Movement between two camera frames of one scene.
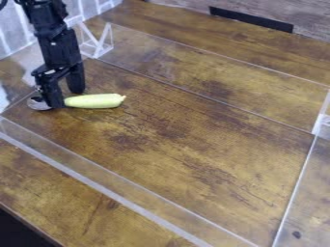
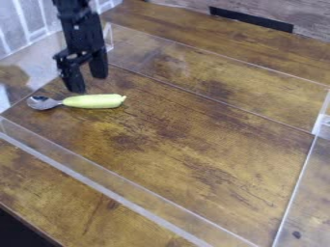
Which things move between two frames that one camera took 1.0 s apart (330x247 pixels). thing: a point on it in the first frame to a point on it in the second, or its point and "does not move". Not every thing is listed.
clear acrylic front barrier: [161, 211] does not move
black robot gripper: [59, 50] to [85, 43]
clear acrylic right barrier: [304, 226] does not move
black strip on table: [251, 19] does not move
